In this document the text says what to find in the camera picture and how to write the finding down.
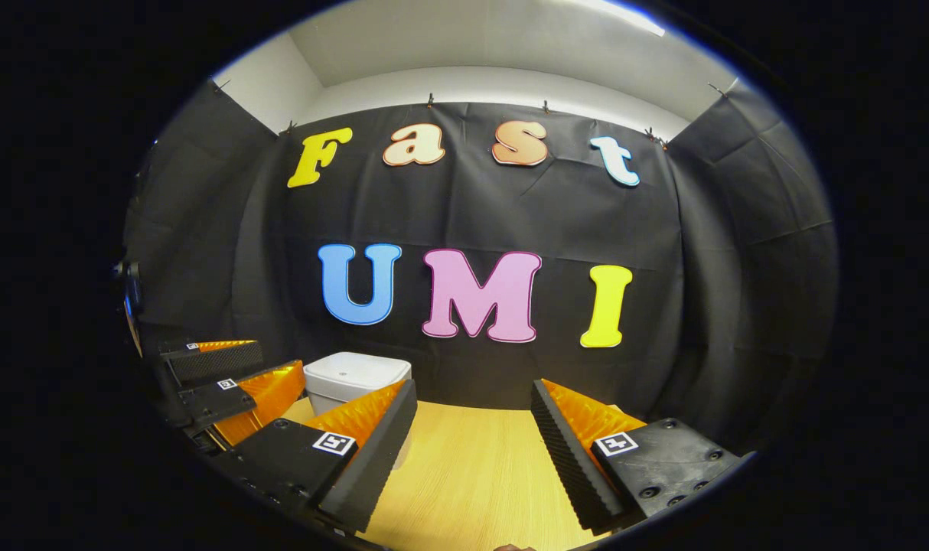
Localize black backdrop cloth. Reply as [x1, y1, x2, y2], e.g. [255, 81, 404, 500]
[124, 80, 840, 452]

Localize wooden desktop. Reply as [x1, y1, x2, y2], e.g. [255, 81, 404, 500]
[281, 396, 626, 551]

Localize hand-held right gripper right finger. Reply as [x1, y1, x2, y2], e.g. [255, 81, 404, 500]
[530, 379, 743, 535]

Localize white desktop garbage bin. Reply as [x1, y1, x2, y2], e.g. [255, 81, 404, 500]
[304, 352, 413, 469]

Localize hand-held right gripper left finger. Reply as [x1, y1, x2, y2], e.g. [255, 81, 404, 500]
[231, 379, 419, 534]

